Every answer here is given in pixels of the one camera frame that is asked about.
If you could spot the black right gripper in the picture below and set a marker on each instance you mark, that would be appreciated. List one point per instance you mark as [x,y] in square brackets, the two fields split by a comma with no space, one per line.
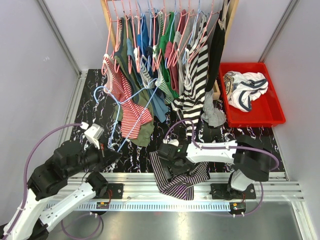
[186,167]

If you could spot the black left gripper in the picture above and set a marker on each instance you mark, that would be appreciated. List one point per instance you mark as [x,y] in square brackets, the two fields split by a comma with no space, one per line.
[106,157]

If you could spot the purple black striped tank top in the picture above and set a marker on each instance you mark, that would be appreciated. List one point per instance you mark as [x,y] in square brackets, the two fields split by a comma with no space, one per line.
[180,186]

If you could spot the white navy-trimmed tank top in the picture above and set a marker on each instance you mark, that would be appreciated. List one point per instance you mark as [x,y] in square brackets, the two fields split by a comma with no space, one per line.
[244,88]

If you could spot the pink wire hanger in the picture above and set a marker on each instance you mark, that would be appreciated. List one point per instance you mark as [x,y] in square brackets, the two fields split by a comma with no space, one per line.
[203,35]

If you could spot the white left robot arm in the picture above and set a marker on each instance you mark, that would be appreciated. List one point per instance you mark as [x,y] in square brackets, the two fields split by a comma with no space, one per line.
[31,221]

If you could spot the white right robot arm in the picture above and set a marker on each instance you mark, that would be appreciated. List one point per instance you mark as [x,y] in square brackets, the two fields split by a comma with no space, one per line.
[247,157]

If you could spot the light blue tank top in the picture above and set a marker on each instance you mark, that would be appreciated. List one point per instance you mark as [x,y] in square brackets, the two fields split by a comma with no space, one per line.
[144,79]

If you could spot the black white wide-striped top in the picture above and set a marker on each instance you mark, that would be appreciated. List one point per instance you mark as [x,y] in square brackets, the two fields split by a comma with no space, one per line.
[190,103]

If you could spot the grey tank top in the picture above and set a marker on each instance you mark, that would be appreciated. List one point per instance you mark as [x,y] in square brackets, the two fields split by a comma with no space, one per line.
[209,113]

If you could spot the red white striped tank top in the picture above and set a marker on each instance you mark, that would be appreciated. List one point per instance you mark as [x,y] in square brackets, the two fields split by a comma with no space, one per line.
[122,88]

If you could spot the green white striped tank top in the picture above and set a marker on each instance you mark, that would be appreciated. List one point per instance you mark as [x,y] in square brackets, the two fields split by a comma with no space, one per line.
[160,82]

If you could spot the maroon tank top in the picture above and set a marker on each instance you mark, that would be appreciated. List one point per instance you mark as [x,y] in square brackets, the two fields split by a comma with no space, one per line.
[172,59]

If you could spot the olive green tank top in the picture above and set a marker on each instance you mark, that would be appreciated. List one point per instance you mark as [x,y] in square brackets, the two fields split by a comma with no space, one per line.
[122,63]

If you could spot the red plastic bin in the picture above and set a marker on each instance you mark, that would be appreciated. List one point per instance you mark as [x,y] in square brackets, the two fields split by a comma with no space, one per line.
[266,111]

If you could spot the black garment on rack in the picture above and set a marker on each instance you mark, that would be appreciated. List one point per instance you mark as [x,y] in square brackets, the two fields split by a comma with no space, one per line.
[217,46]

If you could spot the wooden clothes rack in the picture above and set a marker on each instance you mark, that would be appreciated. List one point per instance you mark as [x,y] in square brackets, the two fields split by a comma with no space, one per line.
[112,37]

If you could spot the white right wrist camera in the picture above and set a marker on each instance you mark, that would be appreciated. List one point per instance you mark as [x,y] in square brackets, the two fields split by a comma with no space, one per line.
[173,142]

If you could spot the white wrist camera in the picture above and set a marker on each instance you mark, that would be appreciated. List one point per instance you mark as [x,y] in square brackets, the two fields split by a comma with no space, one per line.
[93,133]
[173,142]

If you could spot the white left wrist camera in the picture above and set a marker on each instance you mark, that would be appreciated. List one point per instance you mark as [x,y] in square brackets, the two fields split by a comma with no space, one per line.
[93,133]

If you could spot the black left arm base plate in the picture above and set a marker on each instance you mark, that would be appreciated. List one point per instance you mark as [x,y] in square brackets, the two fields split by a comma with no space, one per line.
[114,191]

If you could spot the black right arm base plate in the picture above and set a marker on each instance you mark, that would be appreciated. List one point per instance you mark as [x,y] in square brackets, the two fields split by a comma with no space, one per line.
[223,191]

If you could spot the white slotted cable duct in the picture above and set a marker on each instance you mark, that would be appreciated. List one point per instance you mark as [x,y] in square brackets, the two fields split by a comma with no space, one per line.
[117,206]

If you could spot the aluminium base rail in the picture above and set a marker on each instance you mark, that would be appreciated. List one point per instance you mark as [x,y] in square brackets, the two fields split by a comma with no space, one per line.
[156,187]

